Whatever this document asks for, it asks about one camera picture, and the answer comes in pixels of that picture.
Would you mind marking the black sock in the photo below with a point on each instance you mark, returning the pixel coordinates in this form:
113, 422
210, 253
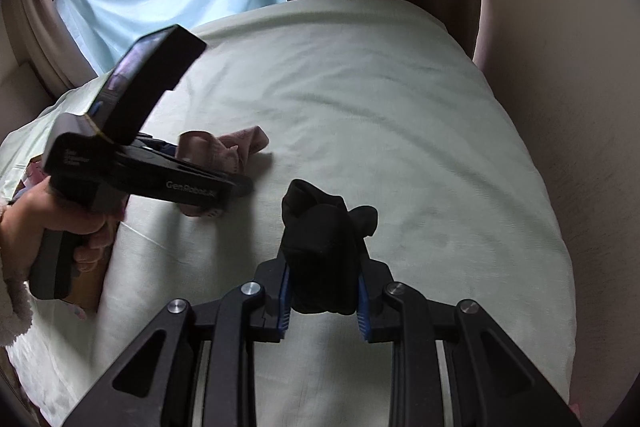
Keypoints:
320, 247

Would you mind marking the dusty pink sock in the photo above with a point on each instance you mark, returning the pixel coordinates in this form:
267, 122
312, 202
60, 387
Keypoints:
235, 147

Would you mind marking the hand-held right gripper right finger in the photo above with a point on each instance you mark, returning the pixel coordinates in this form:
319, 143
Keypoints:
363, 314

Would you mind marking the person's left forearm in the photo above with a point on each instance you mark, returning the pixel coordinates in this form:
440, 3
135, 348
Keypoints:
12, 312

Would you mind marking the brown left-side curtain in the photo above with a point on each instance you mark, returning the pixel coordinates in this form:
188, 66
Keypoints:
55, 47

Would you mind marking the person's left hand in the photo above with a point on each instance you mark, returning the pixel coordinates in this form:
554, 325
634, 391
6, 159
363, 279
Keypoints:
30, 217

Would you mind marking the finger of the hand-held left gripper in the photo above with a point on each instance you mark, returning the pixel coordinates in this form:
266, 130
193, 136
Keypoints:
162, 148
240, 187

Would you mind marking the beige padded headboard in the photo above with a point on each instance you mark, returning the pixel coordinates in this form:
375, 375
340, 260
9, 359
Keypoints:
15, 102

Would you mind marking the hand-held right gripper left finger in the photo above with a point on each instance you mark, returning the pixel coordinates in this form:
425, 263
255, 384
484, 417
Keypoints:
285, 304

